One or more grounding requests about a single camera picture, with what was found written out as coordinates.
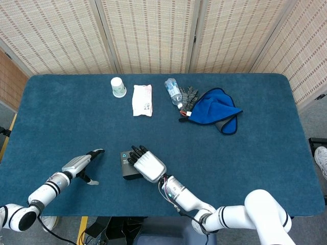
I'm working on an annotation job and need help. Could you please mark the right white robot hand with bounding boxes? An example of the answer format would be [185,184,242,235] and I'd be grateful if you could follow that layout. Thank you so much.
[127,145,167,183]

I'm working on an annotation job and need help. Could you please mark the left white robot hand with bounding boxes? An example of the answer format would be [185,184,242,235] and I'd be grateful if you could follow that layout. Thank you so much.
[61,149,105,186]

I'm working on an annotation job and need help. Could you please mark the black cardboard box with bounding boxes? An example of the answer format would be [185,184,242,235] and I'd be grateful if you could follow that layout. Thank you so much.
[120,151,144,181]

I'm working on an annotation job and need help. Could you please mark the blue carpeted table surface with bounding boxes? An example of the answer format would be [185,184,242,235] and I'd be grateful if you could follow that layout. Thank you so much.
[0,73,325,217]

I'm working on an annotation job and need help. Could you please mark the yellow floor tape strip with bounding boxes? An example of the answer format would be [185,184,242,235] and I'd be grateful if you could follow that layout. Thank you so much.
[0,113,18,164]
[76,216,89,245]

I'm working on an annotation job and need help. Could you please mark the white sneaker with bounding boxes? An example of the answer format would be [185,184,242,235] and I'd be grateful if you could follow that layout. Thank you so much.
[40,216,58,230]
[313,146,327,179]

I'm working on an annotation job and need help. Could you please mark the white tissue packet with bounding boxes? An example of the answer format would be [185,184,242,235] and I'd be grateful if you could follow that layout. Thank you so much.
[131,84,154,117]

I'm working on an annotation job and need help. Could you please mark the blue-grey padded seat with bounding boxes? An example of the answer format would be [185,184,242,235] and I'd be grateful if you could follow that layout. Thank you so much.
[132,216,218,245]

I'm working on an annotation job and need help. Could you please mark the grey knit work gloves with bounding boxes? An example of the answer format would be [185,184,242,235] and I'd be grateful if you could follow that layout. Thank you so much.
[178,86,199,117]

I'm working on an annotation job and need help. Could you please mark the clear plastic water bottle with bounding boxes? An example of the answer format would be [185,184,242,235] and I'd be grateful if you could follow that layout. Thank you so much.
[165,78,183,109]

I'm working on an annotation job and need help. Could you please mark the blue microfibre cloth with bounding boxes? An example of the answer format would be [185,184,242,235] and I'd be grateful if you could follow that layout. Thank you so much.
[178,87,243,135]

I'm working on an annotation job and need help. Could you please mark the white paper cup green print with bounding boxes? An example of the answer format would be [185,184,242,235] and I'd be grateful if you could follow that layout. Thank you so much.
[110,77,127,98]

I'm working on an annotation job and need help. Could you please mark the brown woven screen panel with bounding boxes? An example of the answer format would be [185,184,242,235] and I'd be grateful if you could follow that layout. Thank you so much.
[0,50,29,103]

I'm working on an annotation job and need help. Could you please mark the beige woven folding screen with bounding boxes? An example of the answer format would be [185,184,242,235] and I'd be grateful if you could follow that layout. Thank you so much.
[0,0,327,113]

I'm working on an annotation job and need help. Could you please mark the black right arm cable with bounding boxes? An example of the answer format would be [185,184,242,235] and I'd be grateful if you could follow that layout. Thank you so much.
[176,206,210,245]

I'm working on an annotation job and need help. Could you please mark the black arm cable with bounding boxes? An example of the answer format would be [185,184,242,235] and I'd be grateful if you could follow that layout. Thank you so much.
[37,215,77,245]
[176,206,210,245]

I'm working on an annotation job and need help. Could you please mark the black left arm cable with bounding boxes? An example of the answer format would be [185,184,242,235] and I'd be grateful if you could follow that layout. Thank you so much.
[37,215,77,245]

